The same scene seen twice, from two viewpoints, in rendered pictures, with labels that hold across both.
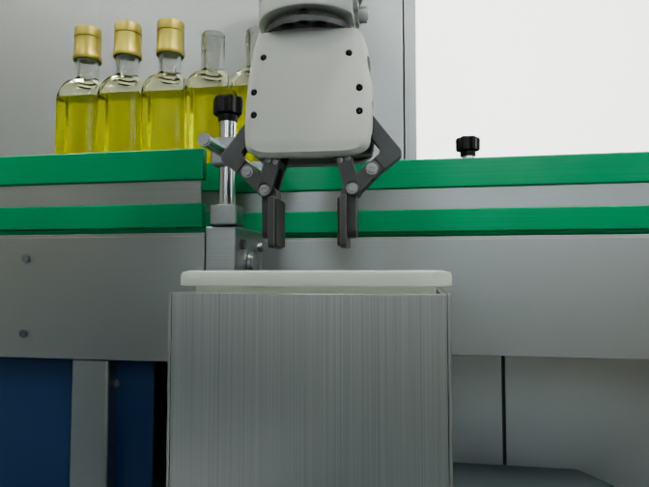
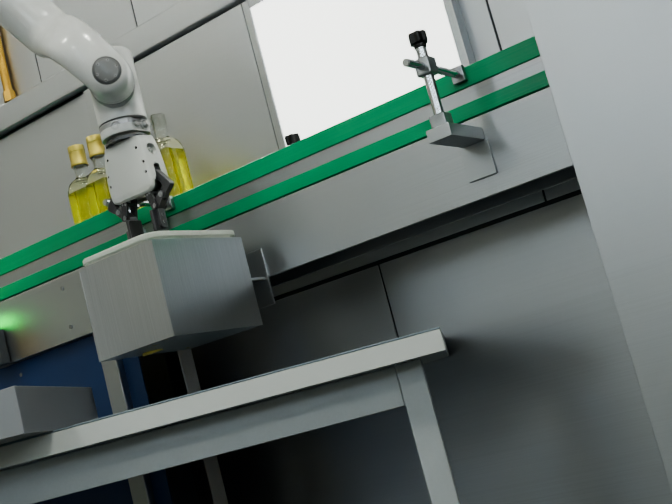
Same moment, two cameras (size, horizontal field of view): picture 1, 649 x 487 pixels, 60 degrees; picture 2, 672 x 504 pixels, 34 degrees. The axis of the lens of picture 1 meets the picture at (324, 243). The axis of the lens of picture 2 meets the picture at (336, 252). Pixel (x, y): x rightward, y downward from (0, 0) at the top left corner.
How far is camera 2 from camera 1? 1.51 m
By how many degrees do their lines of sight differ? 23
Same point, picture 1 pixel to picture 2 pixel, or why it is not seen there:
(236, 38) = (168, 110)
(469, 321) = (279, 251)
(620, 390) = (454, 272)
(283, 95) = (117, 175)
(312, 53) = (122, 153)
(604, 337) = (340, 237)
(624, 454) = (468, 316)
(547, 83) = (347, 73)
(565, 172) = (308, 148)
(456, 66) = (294, 81)
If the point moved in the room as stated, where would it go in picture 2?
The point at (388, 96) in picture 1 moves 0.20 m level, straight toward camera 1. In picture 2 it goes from (261, 117) to (197, 106)
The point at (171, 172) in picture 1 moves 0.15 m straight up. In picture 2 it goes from (112, 221) to (94, 144)
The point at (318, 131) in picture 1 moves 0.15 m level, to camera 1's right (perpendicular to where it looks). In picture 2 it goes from (133, 186) to (208, 157)
